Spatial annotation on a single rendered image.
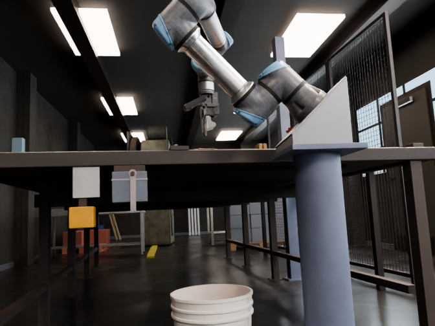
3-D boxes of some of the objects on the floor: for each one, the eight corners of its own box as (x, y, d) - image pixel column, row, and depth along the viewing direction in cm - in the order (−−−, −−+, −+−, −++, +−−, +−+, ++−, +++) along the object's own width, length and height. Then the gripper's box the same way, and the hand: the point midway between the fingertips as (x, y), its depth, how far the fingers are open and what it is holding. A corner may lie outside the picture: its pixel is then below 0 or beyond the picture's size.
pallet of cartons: (75, 249, 869) (75, 230, 875) (111, 247, 880) (111, 228, 885) (61, 254, 756) (61, 232, 762) (103, 251, 767) (102, 230, 772)
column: (422, 421, 117) (391, 138, 128) (301, 436, 112) (280, 141, 123) (360, 371, 155) (341, 156, 166) (267, 381, 149) (254, 158, 161)
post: (306, 279, 361) (288, 35, 392) (289, 281, 357) (272, 34, 388) (299, 277, 377) (282, 42, 408) (282, 278, 374) (267, 41, 405)
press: (131, 243, 964) (129, 134, 1000) (181, 240, 984) (178, 134, 1019) (127, 248, 822) (125, 121, 857) (186, 244, 841) (181, 121, 877)
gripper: (219, 88, 181) (221, 134, 179) (214, 96, 192) (216, 138, 189) (200, 88, 180) (202, 134, 177) (197, 96, 190) (199, 138, 187)
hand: (203, 133), depth 183 cm, fingers open, 3 cm apart
